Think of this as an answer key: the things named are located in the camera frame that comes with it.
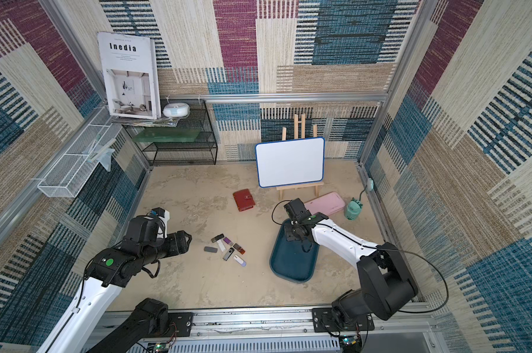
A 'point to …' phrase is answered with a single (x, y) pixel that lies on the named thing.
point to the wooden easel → (284, 132)
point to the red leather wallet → (244, 199)
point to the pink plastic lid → (328, 204)
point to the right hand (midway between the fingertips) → (293, 229)
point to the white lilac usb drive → (239, 260)
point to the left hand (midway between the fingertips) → (182, 238)
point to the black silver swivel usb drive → (228, 254)
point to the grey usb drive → (210, 249)
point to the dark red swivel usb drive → (239, 248)
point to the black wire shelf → (203, 151)
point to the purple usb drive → (228, 241)
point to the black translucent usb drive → (217, 237)
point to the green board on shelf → (167, 134)
